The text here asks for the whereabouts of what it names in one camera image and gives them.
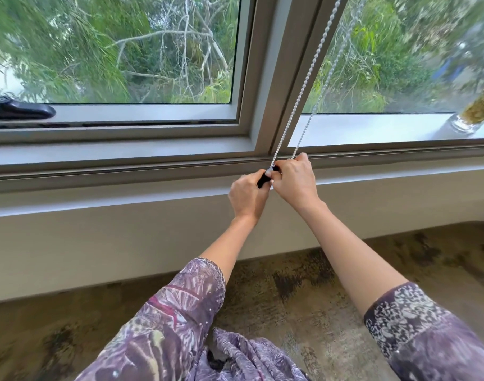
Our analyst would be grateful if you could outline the person's right hand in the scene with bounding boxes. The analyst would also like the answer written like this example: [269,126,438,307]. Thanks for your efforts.
[271,153,321,212]

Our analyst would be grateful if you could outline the person's left hand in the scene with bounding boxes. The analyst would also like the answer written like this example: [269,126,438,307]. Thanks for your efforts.
[228,169,273,221]

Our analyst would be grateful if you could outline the white beaded blind chain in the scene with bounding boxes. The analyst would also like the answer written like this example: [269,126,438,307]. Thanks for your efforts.
[268,0,344,191]

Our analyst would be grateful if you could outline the person's left forearm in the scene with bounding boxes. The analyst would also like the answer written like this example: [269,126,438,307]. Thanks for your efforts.
[198,212,263,286]

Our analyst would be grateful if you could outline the person's right forearm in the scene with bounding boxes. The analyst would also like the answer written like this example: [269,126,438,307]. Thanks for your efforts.
[297,200,409,316]

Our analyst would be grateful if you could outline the purple patterned garment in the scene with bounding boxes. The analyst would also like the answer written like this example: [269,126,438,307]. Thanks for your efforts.
[73,258,484,381]

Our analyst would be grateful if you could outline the glass jar with plant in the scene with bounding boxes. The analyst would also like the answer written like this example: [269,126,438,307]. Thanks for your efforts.
[448,85,484,135]

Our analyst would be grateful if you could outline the grey window frame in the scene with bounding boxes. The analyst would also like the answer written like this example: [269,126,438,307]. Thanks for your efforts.
[0,0,484,195]

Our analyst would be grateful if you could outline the black window handle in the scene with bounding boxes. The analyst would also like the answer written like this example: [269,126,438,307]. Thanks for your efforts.
[0,96,56,120]

